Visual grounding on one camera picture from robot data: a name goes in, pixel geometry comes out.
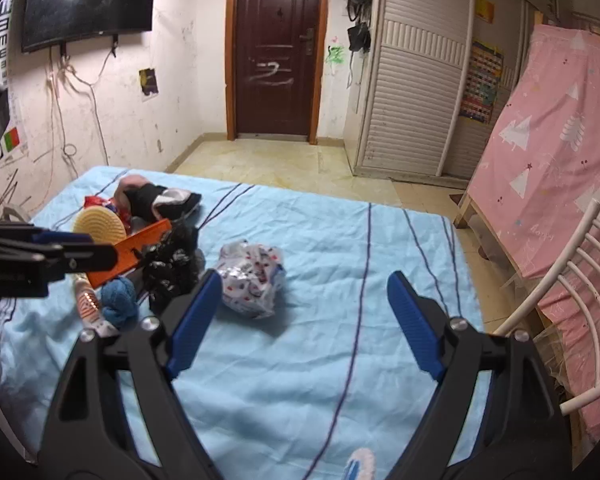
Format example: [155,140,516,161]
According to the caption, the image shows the cream perforated round lid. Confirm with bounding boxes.
[72,206,126,245]

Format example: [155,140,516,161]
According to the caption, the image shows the orange box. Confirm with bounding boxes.
[86,219,172,288]

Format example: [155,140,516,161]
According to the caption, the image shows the red snack bag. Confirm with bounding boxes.
[83,195,131,233]

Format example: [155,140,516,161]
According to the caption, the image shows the blue knitted ball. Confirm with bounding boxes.
[100,278,140,330]

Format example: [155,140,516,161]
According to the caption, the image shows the black plastic bag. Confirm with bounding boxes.
[140,221,204,315]

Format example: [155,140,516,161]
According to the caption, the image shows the white printed wrapper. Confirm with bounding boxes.
[214,240,286,320]

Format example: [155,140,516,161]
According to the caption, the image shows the white blue gloved right hand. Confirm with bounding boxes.
[342,448,376,480]

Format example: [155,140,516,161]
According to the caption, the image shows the small flag sticker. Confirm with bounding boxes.
[2,127,21,154]

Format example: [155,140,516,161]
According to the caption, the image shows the orange striped white tube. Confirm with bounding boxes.
[72,273,119,338]

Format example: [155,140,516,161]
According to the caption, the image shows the light blue bed sheet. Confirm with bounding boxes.
[0,172,486,479]

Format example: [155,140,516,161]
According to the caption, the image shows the white metal chair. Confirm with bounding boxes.
[495,198,600,415]

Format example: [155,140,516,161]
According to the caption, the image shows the pink patterned cloth cover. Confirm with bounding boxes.
[466,23,600,443]

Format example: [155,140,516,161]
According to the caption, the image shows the dark red wooden door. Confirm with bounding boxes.
[225,0,328,144]

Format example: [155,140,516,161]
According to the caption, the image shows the black hanging bags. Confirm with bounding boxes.
[347,0,373,53]

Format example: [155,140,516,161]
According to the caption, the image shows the white slatted wardrobe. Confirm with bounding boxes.
[343,0,571,188]

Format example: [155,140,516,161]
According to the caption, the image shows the yellow wardrobe sticker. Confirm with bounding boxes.
[475,0,495,24]

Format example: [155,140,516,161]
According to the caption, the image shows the white wall cables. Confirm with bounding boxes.
[44,34,117,187]

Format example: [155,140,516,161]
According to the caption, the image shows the black wall television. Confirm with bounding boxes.
[21,0,154,53]

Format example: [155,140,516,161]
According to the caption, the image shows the black yellow wall sticker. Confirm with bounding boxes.
[138,68,159,98]

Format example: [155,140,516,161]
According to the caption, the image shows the colourful wall chart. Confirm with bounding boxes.
[460,40,504,124]

